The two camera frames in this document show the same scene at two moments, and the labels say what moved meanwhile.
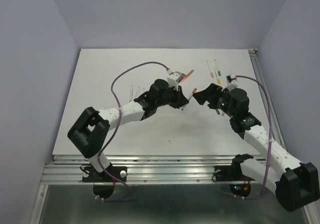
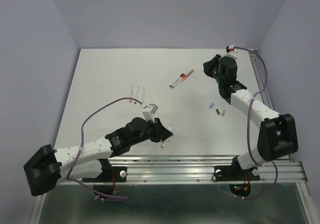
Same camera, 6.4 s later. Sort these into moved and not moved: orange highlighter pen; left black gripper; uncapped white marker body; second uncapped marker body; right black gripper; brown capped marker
Moved: right black gripper; left black gripper; brown capped marker
Not moved: uncapped white marker body; orange highlighter pen; second uncapped marker body
